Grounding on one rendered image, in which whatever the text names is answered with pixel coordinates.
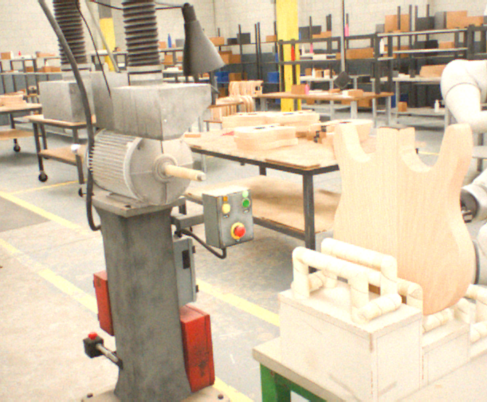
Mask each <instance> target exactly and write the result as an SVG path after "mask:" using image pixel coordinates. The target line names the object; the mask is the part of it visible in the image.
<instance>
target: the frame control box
mask: <svg viewBox="0 0 487 402"><path fill-rule="evenodd" d="M244 190H247V191H248V196H247V198H243V197H242V192H243V191H244ZM223 195H228V197H229V200H228V202H226V203H223V202H222V196H223ZM245 199H248V200H249V206H248V207H244V206H243V202H244V200H245ZM225 204H229V205H230V210H229V212H227V213H225V212H223V210H222V207H223V205H225ZM202 207H203V218H204V228H205V238H206V243H204V242H203V240H202V239H201V238H199V237H198V236H197V235H196V234H194V233H192V232H191V231H189V230H188V229H186V228H184V229H181V230H178V234H177V235H176V236H175V238H182V237H183V234H182V233H183V232H185V233H187V234H189V235H190V236H191V237H192V238H195V239H196V241H197V242H199V243H200V244H201V245H202V246H204V247H205V248H206V249H207V250H209V251H210V252H211V253H213V254H214V256H216V257H217V258H220V259H225V258H226V257H227V250H226V249H227V247H229V246H234V245H237V244H241V243H244V242H248V241H252V239H253V214H252V200H251V189H250V188H247V187H241V186H237V185H234V186H230V187H223V188H219V189H216V190H212V191H204V192H203V193H202ZM238 227H244V228H245V234H244V236H242V237H238V236H237V235H236V234H235V230H236V229H237V228H238ZM208 245H210V246H208ZM211 246H213V247H216V248H218V249H221V250H222V254H219V253H218V252H217V251H216V250H214V249H213V248H212V247H211Z"/></svg>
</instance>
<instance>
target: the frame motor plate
mask: <svg viewBox="0 0 487 402"><path fill-rule="evenodd" d="M110 192H112V191H106V190H104V191H97V192H93V193H92V205H93V206H96V207H100V208H103V210H105V211H110V212H112V213H114V214H117V215H120V216H123V217H125V218H130V217H134V216H138V215H145V214H148V213H152V212H156V211H162V210H166V209H167V208H171V207H177V206H181V205H185V204H187V201H186V197H184V196H181V197H180V198H178V199H176V200H175V201H174V202H172V203H169V204H166V205H151V206H146V207H133V206H131V205H130V204H126V203H121V202H119V201H116V200H114V199H110V198H106V194H109V193H110Z"/></svg>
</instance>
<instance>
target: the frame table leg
mask: <svg viewBox="0 0 487 402"><path fill-rule="evenodd" d="M260 376H261V402H291V390H289V389H287V388H286V387H284V386H281V385H280V384H279V383H276V382H275V381H274V372H273V370H272V369H270V368H269V367H266V366H264V365H263V364H261V363H260Z"/></svg>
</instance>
